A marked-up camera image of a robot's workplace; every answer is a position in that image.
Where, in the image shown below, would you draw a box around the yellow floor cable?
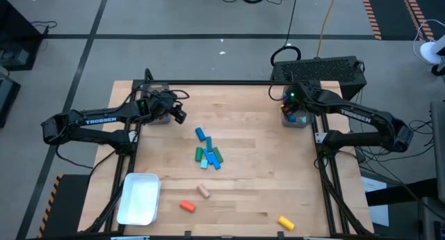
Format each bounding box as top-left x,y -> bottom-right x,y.
315,0 -> 340,58

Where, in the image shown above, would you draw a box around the black cabinet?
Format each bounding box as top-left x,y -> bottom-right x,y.
0,0 -> 45,72

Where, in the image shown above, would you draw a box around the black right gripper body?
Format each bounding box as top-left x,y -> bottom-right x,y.
283,82 -> 316,112

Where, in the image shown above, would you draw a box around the white plastic tray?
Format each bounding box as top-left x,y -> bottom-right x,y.
116,173 -> 162,226

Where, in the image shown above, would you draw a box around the black equipment box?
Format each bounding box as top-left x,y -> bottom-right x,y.
0,72 -> 21,128

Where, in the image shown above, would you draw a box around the red-orange cylinder block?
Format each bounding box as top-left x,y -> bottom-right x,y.
179,200 -> 196,214

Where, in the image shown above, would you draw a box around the white paper sheet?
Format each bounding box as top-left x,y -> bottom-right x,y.
361,176 -> 389,227

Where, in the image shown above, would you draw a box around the black perforated computer case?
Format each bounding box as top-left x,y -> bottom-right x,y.
270,55 -> 368,105

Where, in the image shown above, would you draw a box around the black floor beam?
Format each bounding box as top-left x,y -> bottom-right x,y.
364,179 -> 445,208

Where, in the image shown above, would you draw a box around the green long block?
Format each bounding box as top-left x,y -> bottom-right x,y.
212,147 -> 225,164

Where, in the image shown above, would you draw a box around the grey cabinet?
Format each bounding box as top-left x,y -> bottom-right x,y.
430,100 -> 445,202

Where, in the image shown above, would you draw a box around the yellow cylinder block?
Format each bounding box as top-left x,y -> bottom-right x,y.
277,215 -> 296,232

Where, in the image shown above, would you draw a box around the dark mat orange striped edges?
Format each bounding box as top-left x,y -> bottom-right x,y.
359,0 -> 435,41

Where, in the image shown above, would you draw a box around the natural wood cylinder block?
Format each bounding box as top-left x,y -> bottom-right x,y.
195,184 -> 211,200

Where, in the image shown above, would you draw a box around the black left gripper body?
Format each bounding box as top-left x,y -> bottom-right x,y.
140,90 -> 188,125

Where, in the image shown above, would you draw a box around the black mat yellow striped edge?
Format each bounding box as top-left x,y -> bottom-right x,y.
37,173 -> 92,239

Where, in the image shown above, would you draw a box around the black aluminium table frame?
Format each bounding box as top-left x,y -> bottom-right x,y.
83,68 -> 375,238

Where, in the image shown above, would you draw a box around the black coiled floor cable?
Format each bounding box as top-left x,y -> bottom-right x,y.
270,0 -> 302,67

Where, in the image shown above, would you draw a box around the grey translucent bin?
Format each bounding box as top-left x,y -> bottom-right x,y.
281,84 -> 316,129
140,83 -> 172,125

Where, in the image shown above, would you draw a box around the white round device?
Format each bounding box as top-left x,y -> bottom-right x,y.
413,19 -> 445,65

